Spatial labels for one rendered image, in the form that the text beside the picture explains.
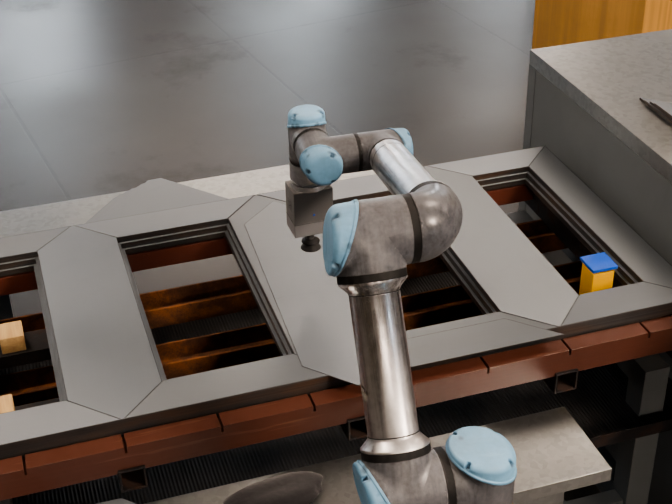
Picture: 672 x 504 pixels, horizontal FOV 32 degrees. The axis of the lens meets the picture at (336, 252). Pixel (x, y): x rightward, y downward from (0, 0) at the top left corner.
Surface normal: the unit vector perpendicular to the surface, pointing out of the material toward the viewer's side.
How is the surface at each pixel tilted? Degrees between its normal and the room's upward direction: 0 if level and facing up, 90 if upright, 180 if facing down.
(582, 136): 90
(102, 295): 0
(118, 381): 0
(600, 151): 90
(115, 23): 0
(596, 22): 90
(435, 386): 90
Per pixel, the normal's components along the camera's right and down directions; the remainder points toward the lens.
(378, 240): 0.19, 0.03
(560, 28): -0.87, 0.27
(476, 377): 0.31, 0.50
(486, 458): 0.11, -0.84
